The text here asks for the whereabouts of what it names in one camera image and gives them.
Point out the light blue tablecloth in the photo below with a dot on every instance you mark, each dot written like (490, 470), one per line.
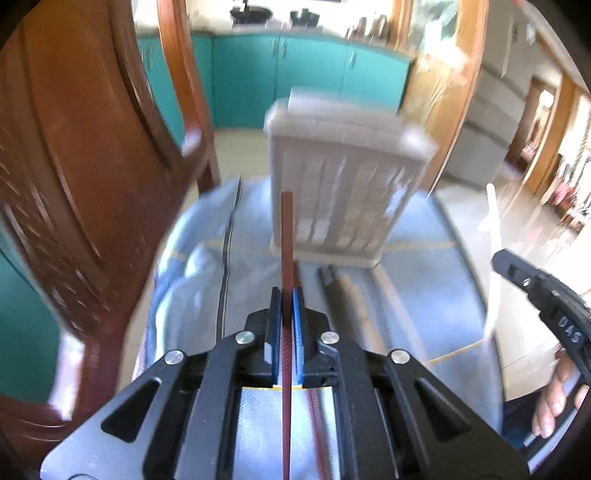
(194, 295)

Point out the red-brown chopstick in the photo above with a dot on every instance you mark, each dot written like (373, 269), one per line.
(316, 429)
(287, 249)

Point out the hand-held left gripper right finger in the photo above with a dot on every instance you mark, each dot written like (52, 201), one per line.
(298, 332)

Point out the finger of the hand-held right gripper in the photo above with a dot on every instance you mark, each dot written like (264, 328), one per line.
(521, 277)

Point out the person's right hand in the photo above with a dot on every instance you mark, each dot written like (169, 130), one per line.
(551, 401)

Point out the wood-framed glass sliding door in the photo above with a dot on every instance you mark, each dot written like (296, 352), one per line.
(443, 92)

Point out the carved wooden chair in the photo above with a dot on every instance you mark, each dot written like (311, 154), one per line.
(69, 138)

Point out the white chopstick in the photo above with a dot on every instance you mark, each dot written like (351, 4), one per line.
(493, 240)

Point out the black wok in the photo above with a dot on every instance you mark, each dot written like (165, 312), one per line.
(251, 11)

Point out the black chopstick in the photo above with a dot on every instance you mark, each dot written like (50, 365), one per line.
(329, 280)

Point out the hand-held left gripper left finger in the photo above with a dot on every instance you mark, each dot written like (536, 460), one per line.
(277, 332)

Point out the black cooking pot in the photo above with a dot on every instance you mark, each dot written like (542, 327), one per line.
(304, 18)

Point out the teal base cabinets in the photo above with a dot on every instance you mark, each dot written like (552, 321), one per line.
(249, 78)

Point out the grey slotted utensil holder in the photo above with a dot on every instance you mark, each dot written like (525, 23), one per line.
(341, 184)

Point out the silver refrigerator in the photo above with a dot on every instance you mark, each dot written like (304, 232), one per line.
(489, 115)

